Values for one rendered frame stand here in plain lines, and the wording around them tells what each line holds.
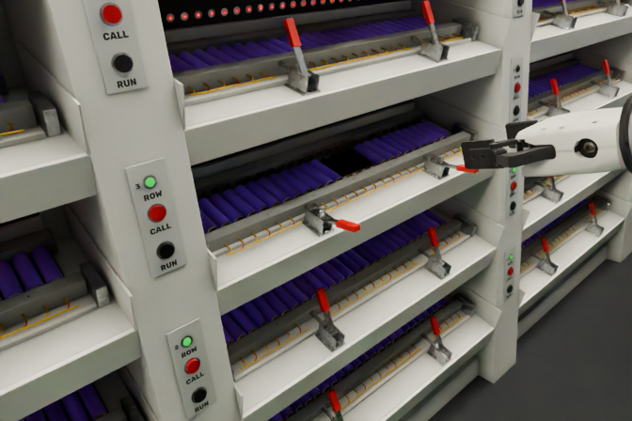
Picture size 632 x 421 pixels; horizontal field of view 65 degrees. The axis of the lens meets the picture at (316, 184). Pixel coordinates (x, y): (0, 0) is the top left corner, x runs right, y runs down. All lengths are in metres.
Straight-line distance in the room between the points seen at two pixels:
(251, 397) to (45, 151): 0.42
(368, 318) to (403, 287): 0.10
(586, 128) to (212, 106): 0.38
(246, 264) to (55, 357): 0.23
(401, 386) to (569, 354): 0.51
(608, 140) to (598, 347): 0.95
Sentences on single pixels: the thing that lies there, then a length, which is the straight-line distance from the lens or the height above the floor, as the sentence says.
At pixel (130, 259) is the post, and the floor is 0.62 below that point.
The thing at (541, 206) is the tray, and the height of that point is 0.35.
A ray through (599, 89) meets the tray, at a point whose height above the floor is 0.56.
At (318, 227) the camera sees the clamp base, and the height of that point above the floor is 0.55.
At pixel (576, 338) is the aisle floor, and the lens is 1.43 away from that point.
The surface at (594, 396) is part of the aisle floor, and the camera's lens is 1.29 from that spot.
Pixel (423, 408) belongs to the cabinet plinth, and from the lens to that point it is 1.14.
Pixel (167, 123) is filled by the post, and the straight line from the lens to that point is 0.52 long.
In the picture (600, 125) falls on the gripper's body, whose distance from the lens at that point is 0.52.
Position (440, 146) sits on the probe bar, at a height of 0.58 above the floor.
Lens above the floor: 0.84
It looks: 20 degrees down
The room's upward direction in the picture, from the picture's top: 6 degrees counter-clockwise
